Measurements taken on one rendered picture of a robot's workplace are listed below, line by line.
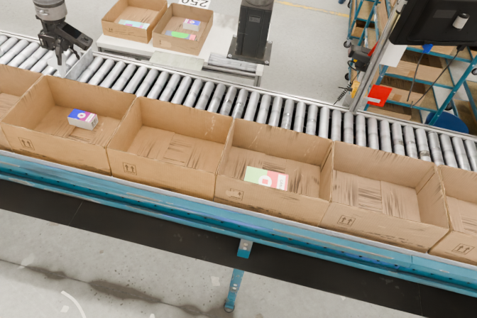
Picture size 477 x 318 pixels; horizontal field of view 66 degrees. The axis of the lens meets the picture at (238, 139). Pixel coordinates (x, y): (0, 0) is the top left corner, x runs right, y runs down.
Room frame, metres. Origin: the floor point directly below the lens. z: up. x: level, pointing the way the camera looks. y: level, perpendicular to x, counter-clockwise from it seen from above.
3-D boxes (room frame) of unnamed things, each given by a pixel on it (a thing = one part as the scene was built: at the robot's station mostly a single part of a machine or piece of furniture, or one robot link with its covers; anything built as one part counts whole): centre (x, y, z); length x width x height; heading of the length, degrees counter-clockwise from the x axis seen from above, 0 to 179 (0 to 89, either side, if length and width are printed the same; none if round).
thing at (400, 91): (2.18, -1.02, 0.59); 0.40 x 0.30 x 0.10; 173
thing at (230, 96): (1.36, 0.10, 0.72); 0.52 x 0.05 x 0.05; 175
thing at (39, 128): (0.95, 0.63, 0.96); 0.39 x 0.29 x 0.17; 85
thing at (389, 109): (2.19, -1.01, 0.39); 0.40 x 0.30 x 0.10; 175
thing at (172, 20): (2.03, 0.44, 0.80); 0.38 x 0.28 x 0.10; 176
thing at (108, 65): (1.43, 0.81, 0.72); 0.52 x 0.05 x 0.05; 175
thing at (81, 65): (1.44, 0.91, 0.76); 0.46 x 0.01 x 0.09; 175
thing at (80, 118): (1.03, 0.65, 0.91); 0.10 x 0.06 x 0.05; 83
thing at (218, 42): (2.08, 0.41, 0.74); 1.00 x 0.58 x 0.03; 88
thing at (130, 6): (2.06, 0.76, 0.80); 0.38 x 0.28 x 0.10; 176
